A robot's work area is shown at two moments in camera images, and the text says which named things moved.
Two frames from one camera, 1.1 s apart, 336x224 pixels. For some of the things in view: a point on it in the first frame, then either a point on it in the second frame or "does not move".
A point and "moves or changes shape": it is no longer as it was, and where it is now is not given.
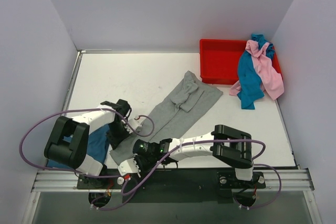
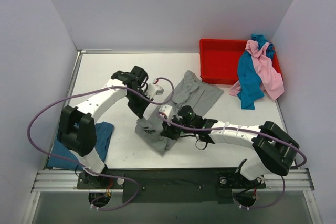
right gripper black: x=140 y=161 -> x=171 y=130
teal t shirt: x=251 y=90 does not move
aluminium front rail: x=67 y=181 does not move
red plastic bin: x=219 y=60 does not move
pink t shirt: x=271 y=80 does not move
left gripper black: x=115 y=136 -> x=137 y=105
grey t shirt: x=187 y=94 moves or changes shape
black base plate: x=175 y=185 does not move
